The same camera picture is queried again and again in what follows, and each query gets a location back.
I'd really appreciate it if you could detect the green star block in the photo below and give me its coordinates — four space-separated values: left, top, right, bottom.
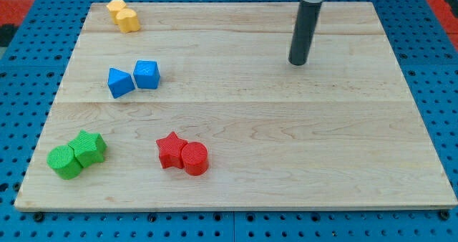
68 130 107 168

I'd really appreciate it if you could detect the red cylinder block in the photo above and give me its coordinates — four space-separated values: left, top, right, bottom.
181 142 209 176

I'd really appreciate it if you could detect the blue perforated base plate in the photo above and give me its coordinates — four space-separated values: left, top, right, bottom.
1 0 457 241

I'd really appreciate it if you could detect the blue cube block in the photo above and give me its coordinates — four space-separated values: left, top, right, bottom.
133 60 160 89

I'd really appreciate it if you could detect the green cylinder block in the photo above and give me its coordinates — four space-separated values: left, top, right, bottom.
47 145 83 180

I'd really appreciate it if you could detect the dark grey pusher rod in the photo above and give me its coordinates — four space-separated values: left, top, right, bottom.
288 0 322 66

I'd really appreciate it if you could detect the red star block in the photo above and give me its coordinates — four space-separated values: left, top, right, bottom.
156 132 187 169

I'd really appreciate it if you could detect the yellow heart block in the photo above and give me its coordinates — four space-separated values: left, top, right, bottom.
115 8 140 33

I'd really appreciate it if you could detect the yellow hexagon block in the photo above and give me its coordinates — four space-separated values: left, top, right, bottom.
106 0 127 25

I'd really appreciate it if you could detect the blue triangular block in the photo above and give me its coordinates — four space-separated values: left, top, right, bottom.
107 68 135 99

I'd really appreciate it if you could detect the wooden board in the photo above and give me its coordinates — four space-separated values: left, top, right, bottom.
15 2 457 212

